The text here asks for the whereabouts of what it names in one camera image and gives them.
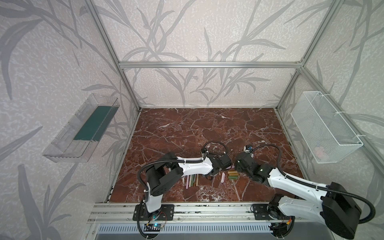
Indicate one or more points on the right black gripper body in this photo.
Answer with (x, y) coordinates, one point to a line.
(240, 161)

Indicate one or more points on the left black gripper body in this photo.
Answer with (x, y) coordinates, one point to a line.
(217, 169)

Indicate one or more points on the light pink pen cap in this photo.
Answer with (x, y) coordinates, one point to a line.
(223, 177)

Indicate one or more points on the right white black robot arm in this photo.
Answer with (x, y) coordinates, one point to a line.
(330, 205)

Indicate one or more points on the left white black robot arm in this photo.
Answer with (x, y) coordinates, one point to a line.
(160, 176)

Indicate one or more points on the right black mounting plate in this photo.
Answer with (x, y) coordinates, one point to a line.
(268, 212)

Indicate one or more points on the black mounting plate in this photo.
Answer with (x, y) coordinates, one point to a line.
(268, 212)
(165, 213)

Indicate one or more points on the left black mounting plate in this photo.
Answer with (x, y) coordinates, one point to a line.
(165, 213)

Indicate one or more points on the green circuit board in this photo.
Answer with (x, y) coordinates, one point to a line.
(156, 227)

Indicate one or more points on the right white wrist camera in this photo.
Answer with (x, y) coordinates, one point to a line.
(248, 148)

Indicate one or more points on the white wire mesh basket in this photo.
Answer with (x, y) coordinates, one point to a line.
(321, 125)

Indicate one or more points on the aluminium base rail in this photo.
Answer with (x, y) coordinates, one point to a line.
(204, 212)

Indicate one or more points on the clear plastic wall tray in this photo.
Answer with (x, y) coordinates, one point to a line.
(79, 138)

